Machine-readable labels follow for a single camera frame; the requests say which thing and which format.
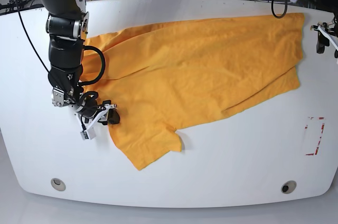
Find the table cable grommet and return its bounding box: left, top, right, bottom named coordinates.
left=281, top=181, right=297, bottom=194
left=51, top=178, right=66, bottom=191

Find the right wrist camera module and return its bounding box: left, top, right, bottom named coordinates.
left=80, top=128, right=96, bottom=140

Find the orange T-shirt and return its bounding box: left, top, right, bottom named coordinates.
left=85, top=13, right=305, bottom=170

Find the right table cable grommet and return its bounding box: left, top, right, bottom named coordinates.
left=281, top=181, right=297, bottom=194

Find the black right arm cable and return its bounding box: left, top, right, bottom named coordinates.
left=76, top=45, right=107, bottom=86

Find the red tape rectangle marking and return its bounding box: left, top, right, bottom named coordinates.
left=302, top=117, right=325, bottom=156

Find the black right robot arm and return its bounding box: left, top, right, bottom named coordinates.
left=41, top=0, right=120, bottom=127

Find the left table cable grommet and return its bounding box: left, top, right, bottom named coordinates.
left=51, top=178, right=66, bottom=191

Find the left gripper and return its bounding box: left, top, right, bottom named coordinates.
left=311, top=22, right=337, bottom=59

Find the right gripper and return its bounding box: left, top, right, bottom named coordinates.
left=75, top=100, right=120, bottom=131

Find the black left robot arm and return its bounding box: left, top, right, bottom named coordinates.
left=311, top=0, right=337, bottom=59

